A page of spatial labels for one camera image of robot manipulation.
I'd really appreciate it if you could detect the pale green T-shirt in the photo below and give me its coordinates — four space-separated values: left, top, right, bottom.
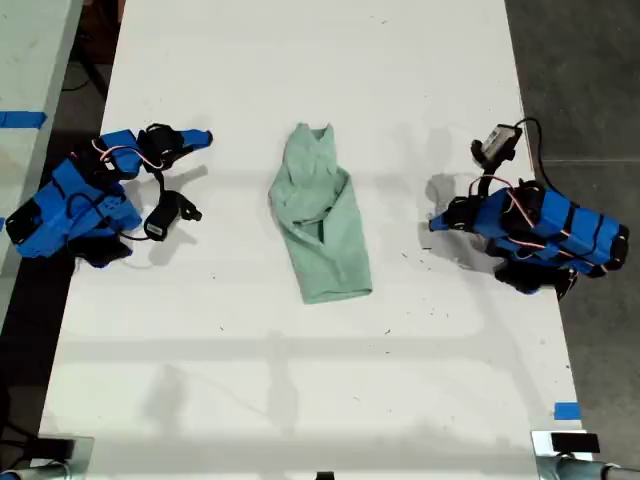
267 122 374 306

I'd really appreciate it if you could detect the long blue tape strip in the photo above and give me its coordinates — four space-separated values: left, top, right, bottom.
0 110 49 130

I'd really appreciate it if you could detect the white side table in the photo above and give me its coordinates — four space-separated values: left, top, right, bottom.
0 0 86 324

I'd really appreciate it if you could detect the blue tape square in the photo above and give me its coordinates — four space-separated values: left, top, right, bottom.
553 401 583 422

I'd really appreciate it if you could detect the small black box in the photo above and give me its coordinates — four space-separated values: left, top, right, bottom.
549 433 601 454
35 438 77 459

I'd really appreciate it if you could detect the grey metal pipe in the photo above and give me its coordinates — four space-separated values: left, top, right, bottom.
0 462 72 480
536 456 640 480

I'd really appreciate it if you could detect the black camera stalk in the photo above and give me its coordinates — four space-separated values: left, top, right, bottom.
152 167 204 222
469 139 517 199

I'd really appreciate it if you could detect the black camera box with label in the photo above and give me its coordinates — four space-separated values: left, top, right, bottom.
143 191 182 242

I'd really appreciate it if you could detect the grey camera box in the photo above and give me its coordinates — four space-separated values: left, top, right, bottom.
481 123 524 154

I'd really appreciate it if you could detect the thick black camera cable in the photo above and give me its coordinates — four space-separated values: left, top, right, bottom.
513 116 551 189

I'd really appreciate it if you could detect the black floor cable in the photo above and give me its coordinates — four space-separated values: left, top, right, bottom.
62 47 109 101

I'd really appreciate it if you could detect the metal bracket plate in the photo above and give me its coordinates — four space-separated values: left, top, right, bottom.
530 429 602 459
28 435 96 474

